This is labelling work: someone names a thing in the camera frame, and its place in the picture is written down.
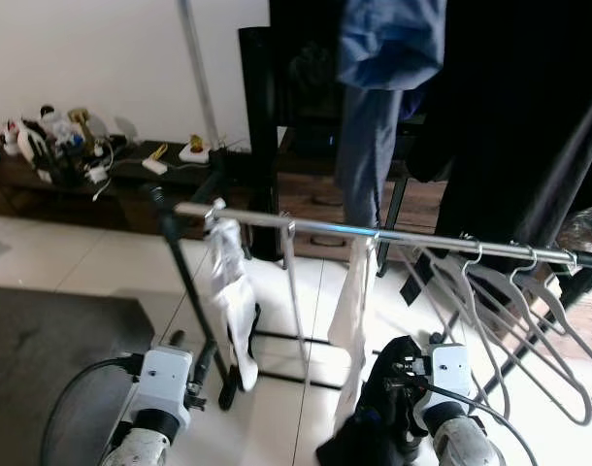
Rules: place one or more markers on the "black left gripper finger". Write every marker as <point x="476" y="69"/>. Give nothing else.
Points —
<point x="177" y="340"/>
<point x="205" y="364"/>

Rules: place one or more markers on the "black garment with blue print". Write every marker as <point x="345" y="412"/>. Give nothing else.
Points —
<point x="369" y="427"/>

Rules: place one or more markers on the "white garment with grey lining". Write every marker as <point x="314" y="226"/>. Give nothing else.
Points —
<point x="236" y="311"/>

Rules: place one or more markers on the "white printed t-shirt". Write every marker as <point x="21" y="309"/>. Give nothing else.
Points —
<point x="352" y="320"/>

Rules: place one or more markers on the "grey fabric ottoman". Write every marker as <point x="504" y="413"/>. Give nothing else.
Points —
<point x="53" y="359"/>

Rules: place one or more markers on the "dark wooden sideboard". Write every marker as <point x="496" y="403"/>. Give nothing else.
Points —
<point x="121" y="199"/>

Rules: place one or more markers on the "white charger adapter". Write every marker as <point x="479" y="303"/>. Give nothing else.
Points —
<point x="97" y="175"/>

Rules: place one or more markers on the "gold figurine on white base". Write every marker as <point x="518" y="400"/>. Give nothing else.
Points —
<point x="194" y="153"/>

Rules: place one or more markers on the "brown wooden drawer chest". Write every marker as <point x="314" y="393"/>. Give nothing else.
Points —
<point x="315" y="209"/>

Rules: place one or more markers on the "silver metal pole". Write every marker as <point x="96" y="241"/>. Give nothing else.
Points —
<point x="199" y="73"/>

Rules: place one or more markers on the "black hanging garment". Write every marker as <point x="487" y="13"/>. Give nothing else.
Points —
<point x="509" y="126"/>

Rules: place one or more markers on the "blue denim shirt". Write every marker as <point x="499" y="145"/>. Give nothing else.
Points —
<point x="388" y="49"/>

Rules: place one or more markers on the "black clothes rack frame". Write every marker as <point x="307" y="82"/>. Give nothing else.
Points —
<point x="228" y="396"/>

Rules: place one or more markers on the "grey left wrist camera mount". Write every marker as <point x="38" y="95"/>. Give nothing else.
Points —
<point x="162" y="383"/>

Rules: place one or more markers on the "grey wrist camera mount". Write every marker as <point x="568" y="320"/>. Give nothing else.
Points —
<point x="162" y="383"/>
<point x="449" y="379"/>

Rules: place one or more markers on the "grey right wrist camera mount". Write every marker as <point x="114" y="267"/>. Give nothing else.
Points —
<point x="449" y="379"/>

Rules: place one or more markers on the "chrome clothes rail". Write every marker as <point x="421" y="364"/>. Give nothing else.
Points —
<point x="325" y="227"/>

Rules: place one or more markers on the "black wardrobe frame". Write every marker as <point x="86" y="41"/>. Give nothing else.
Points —
<point x="260" y="146"/>

